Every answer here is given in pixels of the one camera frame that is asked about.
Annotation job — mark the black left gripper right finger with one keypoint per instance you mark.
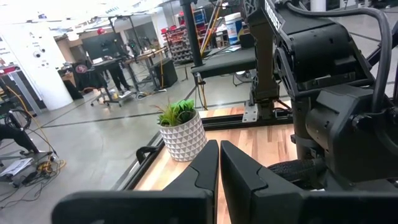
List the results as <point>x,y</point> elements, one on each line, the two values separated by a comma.
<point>248,193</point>

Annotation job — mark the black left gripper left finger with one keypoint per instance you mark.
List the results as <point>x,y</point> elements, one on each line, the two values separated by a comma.
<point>199,186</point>

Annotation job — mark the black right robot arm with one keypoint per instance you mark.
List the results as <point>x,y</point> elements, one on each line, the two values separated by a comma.
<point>326,53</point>

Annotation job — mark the succulent in white patterned pot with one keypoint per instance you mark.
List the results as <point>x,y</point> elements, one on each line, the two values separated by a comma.
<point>183,140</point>

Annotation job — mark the black cabinet box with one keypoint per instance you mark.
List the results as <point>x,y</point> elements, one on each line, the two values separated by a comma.
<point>164,73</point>

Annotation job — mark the black equipment cart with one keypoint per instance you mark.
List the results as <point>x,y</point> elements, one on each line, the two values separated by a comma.
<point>224,62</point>

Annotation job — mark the person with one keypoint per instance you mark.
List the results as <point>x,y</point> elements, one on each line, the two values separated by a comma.
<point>116,74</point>

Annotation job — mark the wooden standing desk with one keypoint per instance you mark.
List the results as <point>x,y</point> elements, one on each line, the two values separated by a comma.
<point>146,56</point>

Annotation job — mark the shelf with red bins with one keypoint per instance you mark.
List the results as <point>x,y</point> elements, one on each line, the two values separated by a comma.
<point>177,40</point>

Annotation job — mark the office chair with black jacket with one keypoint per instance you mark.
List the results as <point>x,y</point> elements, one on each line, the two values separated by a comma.
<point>88,77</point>

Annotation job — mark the yellow rods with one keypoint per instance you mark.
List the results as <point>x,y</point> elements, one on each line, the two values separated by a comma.
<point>211,28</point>

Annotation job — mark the white bucket with blue label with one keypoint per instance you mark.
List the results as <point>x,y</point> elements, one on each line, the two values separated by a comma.
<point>234,29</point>

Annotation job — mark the black monitor screen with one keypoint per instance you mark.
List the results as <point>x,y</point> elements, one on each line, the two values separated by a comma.
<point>102,46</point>

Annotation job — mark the white papers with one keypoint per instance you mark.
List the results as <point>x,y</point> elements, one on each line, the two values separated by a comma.
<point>17,166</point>

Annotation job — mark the red cap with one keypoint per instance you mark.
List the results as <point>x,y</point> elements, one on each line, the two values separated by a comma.
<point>101,31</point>

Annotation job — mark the black floor stand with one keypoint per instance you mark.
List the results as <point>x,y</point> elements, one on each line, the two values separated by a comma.
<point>15,137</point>

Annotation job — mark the black aluminium table frame rail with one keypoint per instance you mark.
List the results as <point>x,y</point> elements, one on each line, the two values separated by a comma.
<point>136,179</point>

